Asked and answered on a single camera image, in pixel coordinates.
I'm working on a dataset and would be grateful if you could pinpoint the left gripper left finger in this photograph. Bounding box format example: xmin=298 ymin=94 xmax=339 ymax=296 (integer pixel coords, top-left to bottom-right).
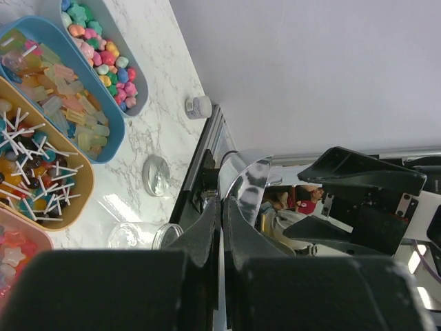
xmin=163 ymin=198 xmax=218 ymax=268

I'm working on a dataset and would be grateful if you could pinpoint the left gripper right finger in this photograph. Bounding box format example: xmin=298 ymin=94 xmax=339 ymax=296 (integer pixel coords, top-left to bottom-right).
xmin=222 ymin=197 xmax=296 ymax=271

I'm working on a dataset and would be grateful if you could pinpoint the metal candy scoop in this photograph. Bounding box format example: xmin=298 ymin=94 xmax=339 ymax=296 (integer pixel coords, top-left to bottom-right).
xmin=218 ymin=149 xmax=283 ymax=226

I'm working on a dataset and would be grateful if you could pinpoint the clear plastic jar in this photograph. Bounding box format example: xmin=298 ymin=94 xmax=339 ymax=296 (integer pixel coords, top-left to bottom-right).
xmin=107 ymin=222 xmax=183 ymax=250

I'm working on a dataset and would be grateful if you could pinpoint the silver jar lid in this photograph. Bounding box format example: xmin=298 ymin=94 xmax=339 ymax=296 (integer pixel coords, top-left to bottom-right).
xmin=142 ymin=154 xmax=170 ymax=197

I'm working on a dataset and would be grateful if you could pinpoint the small purple candy cup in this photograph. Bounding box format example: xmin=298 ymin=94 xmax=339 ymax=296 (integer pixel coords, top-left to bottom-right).
xmin=185 ymin=96 xmax=212 ymax=119

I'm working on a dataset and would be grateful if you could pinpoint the tan lollipop tray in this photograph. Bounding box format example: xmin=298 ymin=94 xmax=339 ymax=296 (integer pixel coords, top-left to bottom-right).
xmin=1 ymin=79 xmax=94 ymax=231

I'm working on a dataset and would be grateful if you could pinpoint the pink star candy tray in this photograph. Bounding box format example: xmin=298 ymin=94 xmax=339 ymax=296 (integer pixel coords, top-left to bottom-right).
xmin=1 ymin=208 xmax=52 ymax=307

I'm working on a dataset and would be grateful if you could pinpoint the light blue candy tray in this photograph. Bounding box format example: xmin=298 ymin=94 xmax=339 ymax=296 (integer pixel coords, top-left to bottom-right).
xmin=59 ymin=1 xmax=149 ymax=117

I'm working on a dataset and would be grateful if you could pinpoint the blue jelly candy tray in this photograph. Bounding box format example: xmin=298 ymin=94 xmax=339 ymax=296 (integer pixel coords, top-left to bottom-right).
xmin=1 ymin=16 xmax=125 ymax=164

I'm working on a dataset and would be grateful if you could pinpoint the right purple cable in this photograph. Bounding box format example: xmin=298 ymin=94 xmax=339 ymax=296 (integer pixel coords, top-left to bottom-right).
xmin=409 ymin=237 xmax=441 ymax=277

